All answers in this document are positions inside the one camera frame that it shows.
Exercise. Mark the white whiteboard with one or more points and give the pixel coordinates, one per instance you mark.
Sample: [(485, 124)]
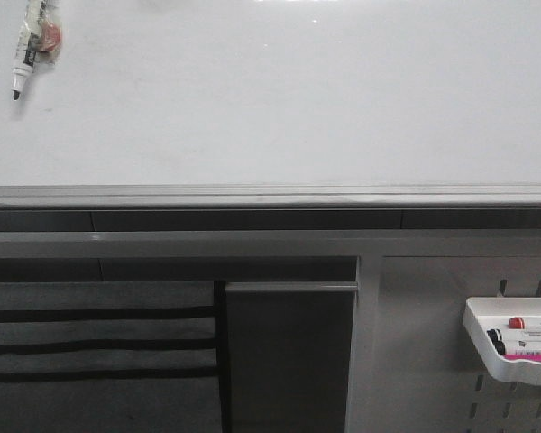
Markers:
[(261, 103)]

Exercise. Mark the black capped marker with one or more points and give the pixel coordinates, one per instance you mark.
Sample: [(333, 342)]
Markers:
[(508, 335), (518, 348)]

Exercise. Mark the white taped whiteboard marker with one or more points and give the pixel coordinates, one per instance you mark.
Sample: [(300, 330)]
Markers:
[(39, 40)]

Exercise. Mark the black capped marker upper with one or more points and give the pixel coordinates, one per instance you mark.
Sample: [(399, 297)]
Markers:
[(508, 335)]

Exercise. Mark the grey metal stand frame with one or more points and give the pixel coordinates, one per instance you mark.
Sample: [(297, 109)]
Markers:
[(301, 307)]

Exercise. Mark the white plastic marker tray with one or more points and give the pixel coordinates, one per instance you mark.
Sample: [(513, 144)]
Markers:
[(482, 314)]

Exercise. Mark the grey pegboard panel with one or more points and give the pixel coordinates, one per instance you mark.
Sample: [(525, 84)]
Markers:
[(428, 375)]

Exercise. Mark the grey striped fabric organizer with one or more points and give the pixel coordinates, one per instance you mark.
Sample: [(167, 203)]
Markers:
[(114, 357)]

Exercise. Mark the red capped marker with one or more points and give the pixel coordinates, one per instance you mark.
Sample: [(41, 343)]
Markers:
[(525, 323)]

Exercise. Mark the black capped marker lower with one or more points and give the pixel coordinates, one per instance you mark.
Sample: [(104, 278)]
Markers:
[(518, 348)]

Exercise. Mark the pink whiteboard eraser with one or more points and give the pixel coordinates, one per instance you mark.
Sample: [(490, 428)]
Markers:
[(529, 358)]

